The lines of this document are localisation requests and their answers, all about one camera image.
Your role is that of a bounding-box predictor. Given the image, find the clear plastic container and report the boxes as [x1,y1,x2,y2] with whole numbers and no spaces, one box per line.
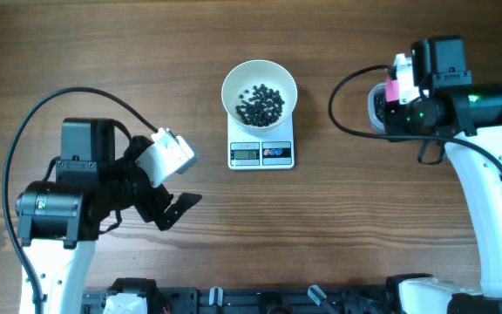
[368,83,385,133]

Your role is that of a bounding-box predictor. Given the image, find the white digital kitchen scale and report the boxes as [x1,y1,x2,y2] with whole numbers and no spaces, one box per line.
[227,115,295,171]

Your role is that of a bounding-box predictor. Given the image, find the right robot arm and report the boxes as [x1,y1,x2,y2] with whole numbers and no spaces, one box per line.
[383,36,502,313]

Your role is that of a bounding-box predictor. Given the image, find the left black camera cable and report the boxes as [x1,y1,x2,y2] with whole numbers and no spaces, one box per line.
[1,86,159,314]

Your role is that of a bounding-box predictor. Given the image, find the white bowl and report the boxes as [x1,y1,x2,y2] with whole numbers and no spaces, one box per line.
[220,59,298,133]

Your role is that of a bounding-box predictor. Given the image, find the pink scoop blue handle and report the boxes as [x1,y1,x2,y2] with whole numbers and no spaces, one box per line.
[384,76,400,102]

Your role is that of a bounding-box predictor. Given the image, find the black beans in bowl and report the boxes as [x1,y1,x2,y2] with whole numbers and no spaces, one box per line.
[235,84,286,127]

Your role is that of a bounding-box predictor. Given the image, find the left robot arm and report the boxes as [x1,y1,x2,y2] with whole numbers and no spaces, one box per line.
[16,118,201,313]

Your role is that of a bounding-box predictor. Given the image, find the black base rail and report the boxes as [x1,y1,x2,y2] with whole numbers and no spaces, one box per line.
[80,278,402,314]

